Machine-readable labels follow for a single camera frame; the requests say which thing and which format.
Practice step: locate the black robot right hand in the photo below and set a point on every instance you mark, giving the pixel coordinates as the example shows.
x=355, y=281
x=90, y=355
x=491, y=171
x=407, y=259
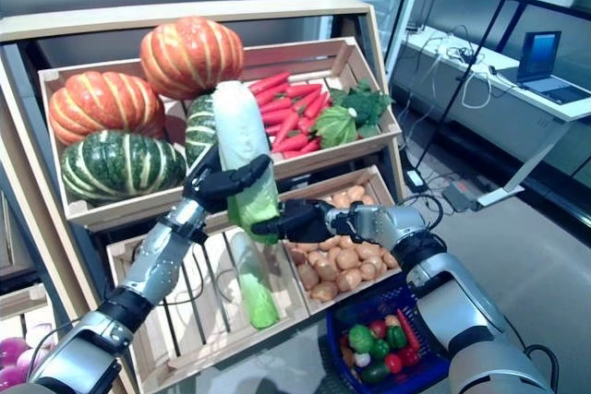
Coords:
x=305, y=221

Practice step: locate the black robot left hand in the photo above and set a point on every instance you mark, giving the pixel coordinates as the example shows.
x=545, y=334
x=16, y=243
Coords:
x=208, y=186

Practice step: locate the white green napa cabbage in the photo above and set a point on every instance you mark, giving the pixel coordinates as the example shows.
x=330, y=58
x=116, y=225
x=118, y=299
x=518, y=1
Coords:
x=258, y=292
x=240, y=122

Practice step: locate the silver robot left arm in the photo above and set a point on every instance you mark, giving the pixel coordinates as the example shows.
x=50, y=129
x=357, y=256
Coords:
x=157, y=255

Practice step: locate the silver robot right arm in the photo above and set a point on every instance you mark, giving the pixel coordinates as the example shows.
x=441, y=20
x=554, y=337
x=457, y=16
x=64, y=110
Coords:
x=461, y=283

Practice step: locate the blue plastic shopping basket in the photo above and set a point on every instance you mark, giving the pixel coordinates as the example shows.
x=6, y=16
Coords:
x=383, y=297

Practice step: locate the brown potato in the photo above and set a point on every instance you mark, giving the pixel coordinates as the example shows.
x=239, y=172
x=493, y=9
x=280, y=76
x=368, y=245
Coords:
x=323, y=290
x=296, y=255
x=392, y=320
x=390, y=259
x=355, y=194

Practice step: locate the wooden potato crate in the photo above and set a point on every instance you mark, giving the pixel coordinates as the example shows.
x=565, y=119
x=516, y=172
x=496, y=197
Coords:
x=323, y=186

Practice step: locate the small green striped pumpkin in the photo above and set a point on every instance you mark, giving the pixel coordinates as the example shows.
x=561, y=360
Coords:
x=198, y=131

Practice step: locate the wooden carrot crate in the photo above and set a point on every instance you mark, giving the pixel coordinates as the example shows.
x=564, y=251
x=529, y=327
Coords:
x=332, y=157

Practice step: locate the orange plastic carrot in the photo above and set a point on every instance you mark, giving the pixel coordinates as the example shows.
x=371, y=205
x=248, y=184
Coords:
x=291, y=141
x=302, y=90
x=270, y=82
x=408, y=331

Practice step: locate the large green striped pumpkin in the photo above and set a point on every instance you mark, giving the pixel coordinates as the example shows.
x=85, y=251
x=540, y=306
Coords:
x=120, y=165

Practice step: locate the wooden pumpkin crate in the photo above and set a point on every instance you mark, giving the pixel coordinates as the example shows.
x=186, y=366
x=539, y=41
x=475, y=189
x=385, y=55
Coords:
x=115, y=209

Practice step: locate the round green cabbage head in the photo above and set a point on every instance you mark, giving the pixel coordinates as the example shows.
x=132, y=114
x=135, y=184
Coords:
x=337, y=126

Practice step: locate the black power adapter brick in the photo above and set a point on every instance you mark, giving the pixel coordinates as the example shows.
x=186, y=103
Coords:
x=414, y=178

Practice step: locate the red tomato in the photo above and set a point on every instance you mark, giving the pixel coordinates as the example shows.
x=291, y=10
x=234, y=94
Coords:
x=378, y=328

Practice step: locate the orange striped pumpkin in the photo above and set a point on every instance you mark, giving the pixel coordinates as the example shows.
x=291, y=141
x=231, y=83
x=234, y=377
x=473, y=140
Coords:
x=101, y=103
x=189, y=57

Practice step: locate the dark green leafy bunch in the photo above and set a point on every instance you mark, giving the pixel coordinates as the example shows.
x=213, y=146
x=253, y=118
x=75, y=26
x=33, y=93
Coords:
x=365, y=103

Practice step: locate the orange round fruit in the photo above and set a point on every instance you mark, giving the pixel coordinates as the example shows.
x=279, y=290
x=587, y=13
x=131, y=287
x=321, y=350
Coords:
x=346, y=357

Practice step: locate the wooden cabbage crate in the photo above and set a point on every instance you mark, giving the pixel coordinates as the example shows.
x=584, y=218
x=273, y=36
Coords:
x=212, y=329

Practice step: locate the small green pepper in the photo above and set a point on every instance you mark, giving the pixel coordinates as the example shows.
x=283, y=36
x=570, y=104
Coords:
x=379, y=349

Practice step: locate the white garlic bulb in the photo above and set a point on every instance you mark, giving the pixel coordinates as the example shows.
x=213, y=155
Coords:
x=362, y=360

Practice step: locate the grey floor box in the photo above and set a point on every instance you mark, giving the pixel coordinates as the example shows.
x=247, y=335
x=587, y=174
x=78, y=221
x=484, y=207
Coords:
x=458, y=196

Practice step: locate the dark green vegetable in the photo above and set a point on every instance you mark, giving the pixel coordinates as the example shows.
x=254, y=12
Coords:
x=374, y=373

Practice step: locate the red bell pepper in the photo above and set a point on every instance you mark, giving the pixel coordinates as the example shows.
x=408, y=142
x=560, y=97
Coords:
x=410, y=357
x=393, y=363

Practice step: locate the black antenna router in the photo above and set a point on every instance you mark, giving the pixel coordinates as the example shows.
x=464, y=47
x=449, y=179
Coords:
x=422, y=27

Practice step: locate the white desk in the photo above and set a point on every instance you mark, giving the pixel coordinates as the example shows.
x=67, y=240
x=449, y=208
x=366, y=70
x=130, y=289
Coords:
x=508, y=94

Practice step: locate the black light stand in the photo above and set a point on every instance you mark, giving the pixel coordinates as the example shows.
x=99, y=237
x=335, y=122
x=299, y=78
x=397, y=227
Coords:
x=489, y=50

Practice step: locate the open grey laptop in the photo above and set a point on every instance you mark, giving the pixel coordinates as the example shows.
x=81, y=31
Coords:
x=540, y=57

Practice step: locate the wooden display shelf frame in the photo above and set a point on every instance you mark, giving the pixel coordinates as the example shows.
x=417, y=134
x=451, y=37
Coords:
x=184, y=13

